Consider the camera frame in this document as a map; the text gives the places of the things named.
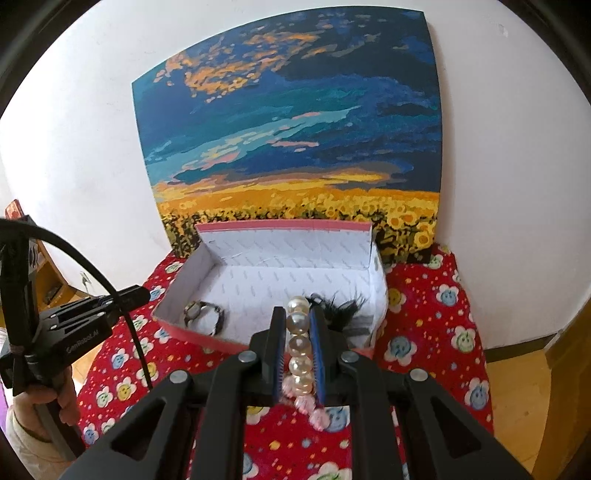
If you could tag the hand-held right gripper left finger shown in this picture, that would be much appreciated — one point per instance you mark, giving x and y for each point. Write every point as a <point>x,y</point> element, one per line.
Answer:
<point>277,374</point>

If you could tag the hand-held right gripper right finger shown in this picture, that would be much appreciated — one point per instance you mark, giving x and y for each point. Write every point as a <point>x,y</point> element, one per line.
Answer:
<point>317,355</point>

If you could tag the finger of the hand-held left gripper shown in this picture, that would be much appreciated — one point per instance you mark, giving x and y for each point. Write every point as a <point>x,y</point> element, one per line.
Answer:
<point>131,296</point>

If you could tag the pink cardboard box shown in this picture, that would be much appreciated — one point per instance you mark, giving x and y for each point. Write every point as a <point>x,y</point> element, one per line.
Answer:
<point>277,272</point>

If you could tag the person's left forearm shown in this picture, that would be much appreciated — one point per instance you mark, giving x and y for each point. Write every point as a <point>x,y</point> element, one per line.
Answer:
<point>27,443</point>

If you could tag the person's left hand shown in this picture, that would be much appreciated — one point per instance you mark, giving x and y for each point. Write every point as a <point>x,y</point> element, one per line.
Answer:
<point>67,398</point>

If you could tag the black feather accessory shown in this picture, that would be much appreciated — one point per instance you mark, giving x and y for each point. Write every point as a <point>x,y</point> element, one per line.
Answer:
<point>341,309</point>

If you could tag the wooden shelf unit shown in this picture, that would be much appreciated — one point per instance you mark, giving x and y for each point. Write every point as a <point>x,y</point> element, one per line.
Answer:
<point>51,277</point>

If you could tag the silver wristwatch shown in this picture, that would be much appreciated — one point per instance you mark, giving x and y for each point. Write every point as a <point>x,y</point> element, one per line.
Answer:
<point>203,316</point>

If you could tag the red floral cloth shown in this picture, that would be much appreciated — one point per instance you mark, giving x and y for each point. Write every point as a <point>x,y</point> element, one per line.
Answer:
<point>425,332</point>

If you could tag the small red item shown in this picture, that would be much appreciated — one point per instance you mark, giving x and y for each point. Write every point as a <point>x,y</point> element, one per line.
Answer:
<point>14,208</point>

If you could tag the sunflower field painting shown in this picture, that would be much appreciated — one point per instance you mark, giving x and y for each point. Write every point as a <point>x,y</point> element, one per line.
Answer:
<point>286,115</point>

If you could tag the wooden furniture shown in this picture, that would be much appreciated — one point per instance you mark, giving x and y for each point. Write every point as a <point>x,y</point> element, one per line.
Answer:
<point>568,364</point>

